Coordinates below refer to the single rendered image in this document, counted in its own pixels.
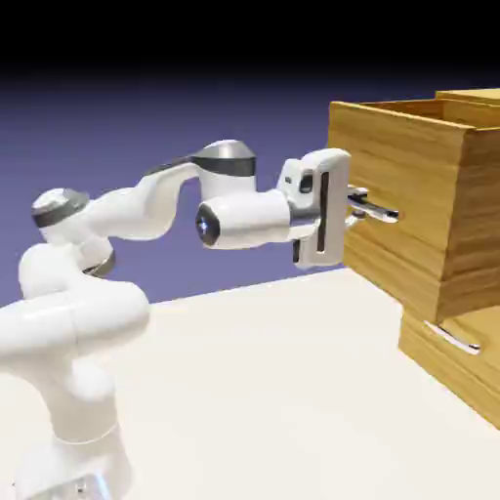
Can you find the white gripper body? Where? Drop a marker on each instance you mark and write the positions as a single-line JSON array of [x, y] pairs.
[[335, 183]]

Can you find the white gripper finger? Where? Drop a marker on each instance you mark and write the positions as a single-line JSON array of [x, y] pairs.
[[353, 218], [357, 192]]

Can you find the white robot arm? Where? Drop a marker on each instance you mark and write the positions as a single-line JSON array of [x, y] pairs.
[[97, 324]]

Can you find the light wood drawer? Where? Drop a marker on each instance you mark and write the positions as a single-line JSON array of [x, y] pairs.
[[402, 156], [437, 363]]

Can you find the light wood cabinet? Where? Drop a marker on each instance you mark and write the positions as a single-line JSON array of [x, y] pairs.
[[468, 336]]

